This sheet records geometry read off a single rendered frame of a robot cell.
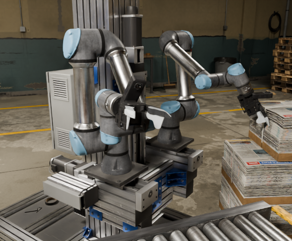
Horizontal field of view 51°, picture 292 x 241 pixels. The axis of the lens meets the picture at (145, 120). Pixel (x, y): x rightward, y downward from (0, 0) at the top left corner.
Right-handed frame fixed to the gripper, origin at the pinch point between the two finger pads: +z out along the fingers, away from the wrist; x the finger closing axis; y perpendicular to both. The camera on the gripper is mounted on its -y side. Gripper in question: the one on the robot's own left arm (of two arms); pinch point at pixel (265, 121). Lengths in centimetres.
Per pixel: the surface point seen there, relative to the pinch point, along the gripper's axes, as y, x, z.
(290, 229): 17, 18, 52
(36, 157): 208, -197, -5
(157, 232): 65, 64, -15
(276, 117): -3.3, 10.2, -4.1
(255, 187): 23.0, 18.6, 19.6
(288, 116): -6.6, 15.9, -4.5
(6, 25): 259, -569, -218
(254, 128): 4.1, -12.7, 6.9
